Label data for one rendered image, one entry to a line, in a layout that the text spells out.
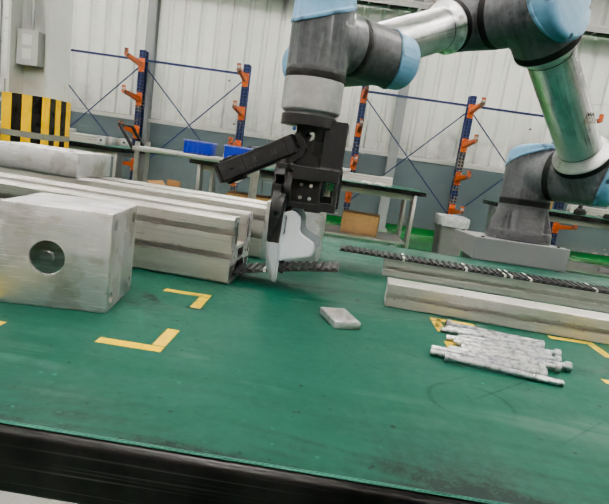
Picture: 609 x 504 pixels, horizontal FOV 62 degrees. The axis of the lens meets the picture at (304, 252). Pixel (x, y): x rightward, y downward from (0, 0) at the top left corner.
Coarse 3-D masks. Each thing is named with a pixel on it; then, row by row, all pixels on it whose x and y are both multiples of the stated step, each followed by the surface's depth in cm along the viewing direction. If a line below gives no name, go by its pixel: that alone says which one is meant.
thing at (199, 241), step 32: (0, 192) 66; (32, 192) 66; (64, 192) 65; (96, 192) 72; (128, 192) 74; (160, 224) 65; (192, 224) 65; (224, 224) 63; (160, 256) 65; (192, 256) 64; (224, 256) 65
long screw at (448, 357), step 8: (448, 352) 48; (448, 360) 48; (456, 360) 48; (464, 360) 48; (472, 360) 48; (488, 368) 47; (496, 368) 47; (504, 368) 47; (520, 376) 47; (528, 376) 47; (536, 376) 47; (544, 376) 47; (552, 384) 46; (560, 384) 46
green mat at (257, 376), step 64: (320, 256) 93; (448, 256) 115; (0, 320) 43; (64, 320) 45; (128, 320) 47; (192, 320) 50; (256, 320) 53; (320, 320) 56; (384, 320) 59; (0, 384) 33; (64, 384) 34; (128, 384) 35; (192, 384) 37; (256, 384) 38; (320, 384) 40; (384, 384) 41; (448, 384) 43; (512, 384) 45; (576, 384) 48; (192, 448) 29; (256, 448) 30; (320, 448) 31; (384, 448) 32; (448, 448) 33; (512, 448) 34; (576, 448) 35
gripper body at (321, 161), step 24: (288, 120) 62; (312, 120) 61; (312, 144) 64; (336, 144) 63; (288, 168) 64; (312, 168) 62; (336, 168) 63; (288, 192) 63; (312, 192) 64; (336, 192) 62
